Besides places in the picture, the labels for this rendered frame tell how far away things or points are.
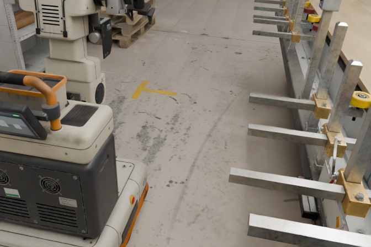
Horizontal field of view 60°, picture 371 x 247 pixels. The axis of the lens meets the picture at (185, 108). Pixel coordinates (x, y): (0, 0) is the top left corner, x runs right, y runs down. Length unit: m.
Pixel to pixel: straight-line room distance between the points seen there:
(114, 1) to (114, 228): 0.95
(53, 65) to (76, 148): 0.50
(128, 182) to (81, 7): 0.88
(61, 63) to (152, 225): 0.98
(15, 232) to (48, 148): 0.52
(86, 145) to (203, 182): 1.14
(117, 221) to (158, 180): 0.64
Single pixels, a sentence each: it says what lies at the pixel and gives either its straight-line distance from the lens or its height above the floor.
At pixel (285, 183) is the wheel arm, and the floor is 0.86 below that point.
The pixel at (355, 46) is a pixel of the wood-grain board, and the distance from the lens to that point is 2.02.
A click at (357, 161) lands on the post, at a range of 0.94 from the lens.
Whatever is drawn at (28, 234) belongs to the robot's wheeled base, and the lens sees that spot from 1.60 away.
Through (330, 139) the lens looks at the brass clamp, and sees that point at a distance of 1.14.
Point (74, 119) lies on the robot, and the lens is 1.23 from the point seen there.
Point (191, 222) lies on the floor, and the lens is 1.91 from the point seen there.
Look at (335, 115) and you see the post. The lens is 1.15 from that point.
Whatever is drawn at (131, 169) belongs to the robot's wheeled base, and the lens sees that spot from 1.79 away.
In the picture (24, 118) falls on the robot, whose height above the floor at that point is 0.91.
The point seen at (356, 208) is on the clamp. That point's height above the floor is 0.85.
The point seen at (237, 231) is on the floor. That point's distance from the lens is 1.90.
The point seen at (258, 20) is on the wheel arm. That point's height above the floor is 0.84.
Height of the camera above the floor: 1.45
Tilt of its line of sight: 30 degrees down
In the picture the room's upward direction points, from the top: 3 degrees clockwise
